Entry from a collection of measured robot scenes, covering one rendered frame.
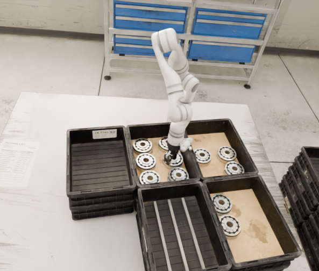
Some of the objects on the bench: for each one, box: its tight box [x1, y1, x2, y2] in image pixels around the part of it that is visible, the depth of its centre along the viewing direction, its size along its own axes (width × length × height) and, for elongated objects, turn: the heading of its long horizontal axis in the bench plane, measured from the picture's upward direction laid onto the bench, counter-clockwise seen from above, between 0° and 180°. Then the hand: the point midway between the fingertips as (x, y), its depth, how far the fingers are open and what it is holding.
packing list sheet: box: [0, 139, 41, 187], centre depth 162 cm, size 33×23×1 cm
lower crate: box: [69, 196, 135, 220], centre depth 154 cm, size 40×30×12 cm
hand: (171, 159), depth 152 cm, fingers open, 5 cm apart
